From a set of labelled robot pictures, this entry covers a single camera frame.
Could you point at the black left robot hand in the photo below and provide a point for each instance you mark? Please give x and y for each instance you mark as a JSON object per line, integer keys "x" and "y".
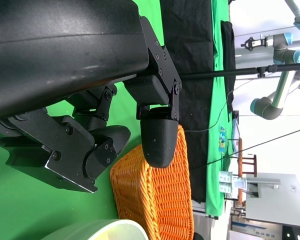
{"x": 65, "y": 50}

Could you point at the grey-green bowl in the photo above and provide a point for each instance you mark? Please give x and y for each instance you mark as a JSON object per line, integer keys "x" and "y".
{"x": 72, "y": 231}

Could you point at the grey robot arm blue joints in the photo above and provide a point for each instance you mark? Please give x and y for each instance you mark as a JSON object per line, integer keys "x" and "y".
{"x": 265, "y": 110}
{"x": 298, "y": 15}

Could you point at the orange wicker basket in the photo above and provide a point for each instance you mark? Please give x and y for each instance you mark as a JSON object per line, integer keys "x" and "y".
{"x": 170, "y": 200}

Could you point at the black backdrop cloth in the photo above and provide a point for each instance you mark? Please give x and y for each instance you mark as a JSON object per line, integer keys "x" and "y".
{"x": 190, "y": 37}

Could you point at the black boom pole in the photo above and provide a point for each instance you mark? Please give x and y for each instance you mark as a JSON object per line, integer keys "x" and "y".
{"x": 215, "y": 74}

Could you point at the green tablecloth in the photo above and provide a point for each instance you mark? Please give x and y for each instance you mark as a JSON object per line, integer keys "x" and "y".
{"x": 27, "y": 205}

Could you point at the black hanging cloth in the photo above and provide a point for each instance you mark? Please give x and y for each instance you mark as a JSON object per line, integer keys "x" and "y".
{"x": 228, "y": 62}

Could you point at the green cloth with cartoon print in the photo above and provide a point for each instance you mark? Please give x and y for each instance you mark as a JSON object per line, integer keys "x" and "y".
{"x": 215, "y": 175}

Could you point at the white blue small box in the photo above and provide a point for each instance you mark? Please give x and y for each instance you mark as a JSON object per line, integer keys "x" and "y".
{"x": 225, "y": 176}
{"x": 225, "y": 187}

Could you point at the brown wooden chair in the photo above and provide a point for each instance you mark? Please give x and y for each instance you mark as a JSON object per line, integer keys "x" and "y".
{"x": 250, "y": 165}

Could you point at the pale blue packet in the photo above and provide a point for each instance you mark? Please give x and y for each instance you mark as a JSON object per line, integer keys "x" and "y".
{"x": 239, "y": 183}

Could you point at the white desk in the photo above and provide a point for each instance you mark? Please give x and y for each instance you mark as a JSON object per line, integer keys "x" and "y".
{"x": 277, "y": 197}

